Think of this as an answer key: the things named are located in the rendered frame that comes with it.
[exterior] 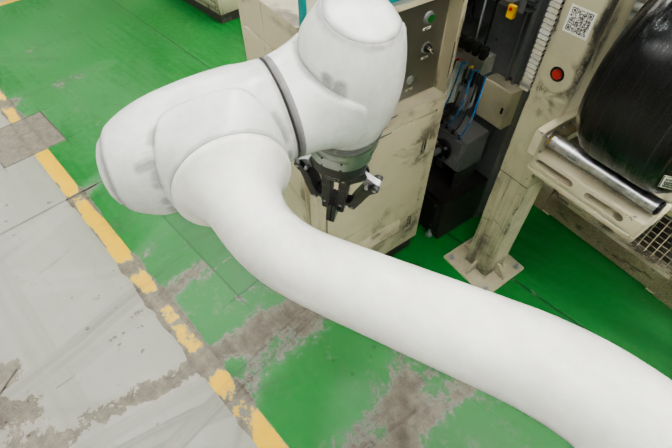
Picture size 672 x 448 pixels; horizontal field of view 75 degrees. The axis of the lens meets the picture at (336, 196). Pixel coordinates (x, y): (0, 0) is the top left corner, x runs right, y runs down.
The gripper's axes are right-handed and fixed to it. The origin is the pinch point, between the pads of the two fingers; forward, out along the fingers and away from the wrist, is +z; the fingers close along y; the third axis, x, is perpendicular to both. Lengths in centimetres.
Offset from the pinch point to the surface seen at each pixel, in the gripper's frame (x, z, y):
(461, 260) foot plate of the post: 50, 133, 54
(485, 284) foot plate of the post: 41, 129, 66
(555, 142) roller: 60, 42, 51
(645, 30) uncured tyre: 61, -1, 48
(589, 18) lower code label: 80, 15, 44
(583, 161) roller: 55, 39, 59
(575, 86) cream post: 73, 31, 50
